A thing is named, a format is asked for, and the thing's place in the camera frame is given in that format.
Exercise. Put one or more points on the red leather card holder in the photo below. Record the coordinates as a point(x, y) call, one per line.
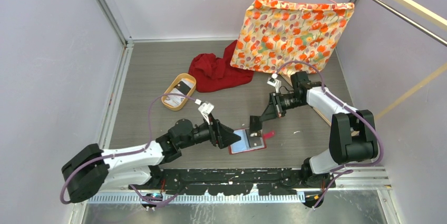
point(243, 146)

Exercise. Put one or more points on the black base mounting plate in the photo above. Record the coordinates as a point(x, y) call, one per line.
point(232, 182)

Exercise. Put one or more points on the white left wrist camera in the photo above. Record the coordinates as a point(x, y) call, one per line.
point(205, 109)

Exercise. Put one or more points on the metal rail rod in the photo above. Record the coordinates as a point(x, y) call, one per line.
point(421, 11)

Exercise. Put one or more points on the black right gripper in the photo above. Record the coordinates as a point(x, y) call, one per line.
point(271, 111)

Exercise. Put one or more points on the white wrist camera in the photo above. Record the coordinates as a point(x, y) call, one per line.
point(205, 109)
point(275, 82)

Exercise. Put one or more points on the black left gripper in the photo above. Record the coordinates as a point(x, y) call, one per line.
point(224, 132)

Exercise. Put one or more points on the wooden rack frame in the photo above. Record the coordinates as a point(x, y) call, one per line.
point(385, 65)

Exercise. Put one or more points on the red crumpled cloth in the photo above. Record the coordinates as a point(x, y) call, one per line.
point(215, 73)

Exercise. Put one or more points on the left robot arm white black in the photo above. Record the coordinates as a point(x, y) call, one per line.
point(93, 169)

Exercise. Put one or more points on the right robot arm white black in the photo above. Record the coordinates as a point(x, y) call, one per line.
point(350, 140)

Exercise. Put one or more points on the yellow oval tray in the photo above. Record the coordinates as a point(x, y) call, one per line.
point(172, 86)

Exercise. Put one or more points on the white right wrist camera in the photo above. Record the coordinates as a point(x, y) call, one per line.
point(275, 82)

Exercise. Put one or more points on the floral orange pillowcase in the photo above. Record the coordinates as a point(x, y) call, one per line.
point(289, 37)

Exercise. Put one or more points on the white card in tray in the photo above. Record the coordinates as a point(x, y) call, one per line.
point(174, 99)

